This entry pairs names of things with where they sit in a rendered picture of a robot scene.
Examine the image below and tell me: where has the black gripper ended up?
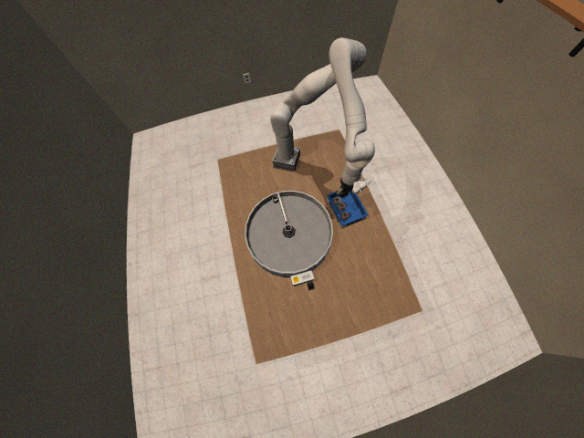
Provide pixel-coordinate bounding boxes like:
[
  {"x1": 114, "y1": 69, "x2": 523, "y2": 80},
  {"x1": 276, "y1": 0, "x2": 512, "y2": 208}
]
[{"x1": 335, "y1": 179, "x2": 353, "y2": 199}]

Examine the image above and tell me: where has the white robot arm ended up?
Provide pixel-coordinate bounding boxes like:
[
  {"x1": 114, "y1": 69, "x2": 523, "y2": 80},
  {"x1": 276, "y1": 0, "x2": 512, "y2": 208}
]
[{"x1": 270, "y1": 38, "x2": 375, "y2": 194}]

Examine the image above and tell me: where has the blue open tray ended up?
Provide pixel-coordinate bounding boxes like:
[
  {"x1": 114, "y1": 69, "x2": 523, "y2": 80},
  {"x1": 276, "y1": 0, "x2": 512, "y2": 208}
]
[{"x1": 327, "y1": 190, "x2": 368, "y2": 228}]

